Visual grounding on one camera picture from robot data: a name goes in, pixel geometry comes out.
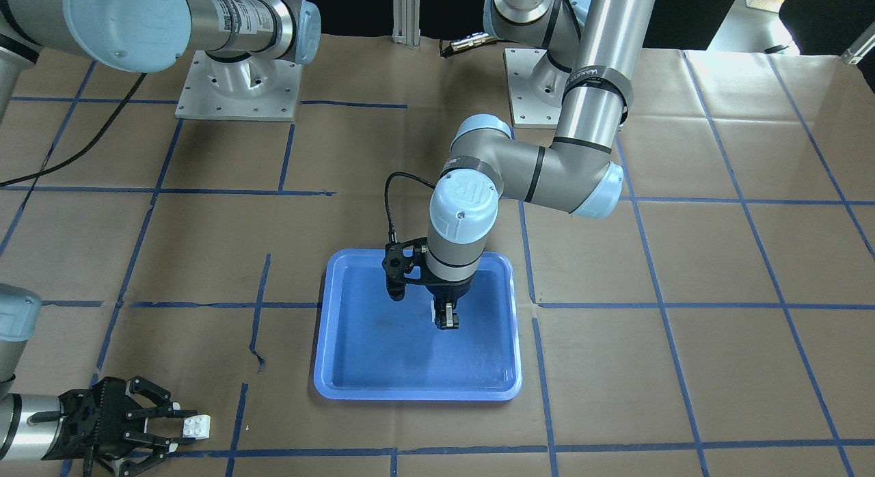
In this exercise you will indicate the aluminium frame post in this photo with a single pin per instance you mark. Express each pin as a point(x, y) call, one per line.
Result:
point(406, 23)

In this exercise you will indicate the blue plastic tray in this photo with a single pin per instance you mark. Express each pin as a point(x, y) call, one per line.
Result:
point(372, 348)

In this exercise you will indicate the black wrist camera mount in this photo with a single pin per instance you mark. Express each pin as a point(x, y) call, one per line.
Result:
point(403, 264)

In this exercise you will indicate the white toy block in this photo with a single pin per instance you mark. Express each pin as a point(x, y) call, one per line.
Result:
point(197, 427)

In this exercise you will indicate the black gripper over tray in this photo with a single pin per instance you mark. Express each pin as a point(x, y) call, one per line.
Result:
point(448, 288)

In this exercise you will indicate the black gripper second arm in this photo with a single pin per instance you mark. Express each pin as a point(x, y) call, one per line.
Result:
point(117, 441)

